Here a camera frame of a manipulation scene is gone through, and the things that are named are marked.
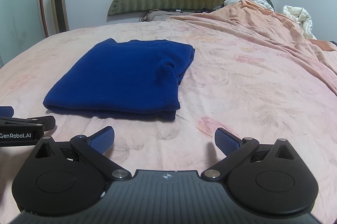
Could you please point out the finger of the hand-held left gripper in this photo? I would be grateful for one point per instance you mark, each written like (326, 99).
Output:
(5, 111)
(29, 122)

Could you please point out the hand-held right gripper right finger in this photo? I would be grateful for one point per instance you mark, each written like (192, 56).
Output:
(226, 141)

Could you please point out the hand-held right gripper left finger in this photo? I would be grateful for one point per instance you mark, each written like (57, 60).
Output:
(102, 139)

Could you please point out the blue beaded v-neck sweater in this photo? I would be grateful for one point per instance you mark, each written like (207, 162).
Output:
(118, 76)

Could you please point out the pink floral blanket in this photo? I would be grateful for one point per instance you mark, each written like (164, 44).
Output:
(250, 76)

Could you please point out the glass wardrobe door flower stickers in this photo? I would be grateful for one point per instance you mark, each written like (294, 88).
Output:
(18, 7)

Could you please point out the gold tower air conditioner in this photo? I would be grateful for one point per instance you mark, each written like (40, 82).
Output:
(59, 2)

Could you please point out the cream puffy quilt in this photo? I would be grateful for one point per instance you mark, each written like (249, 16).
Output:
(300, 19)

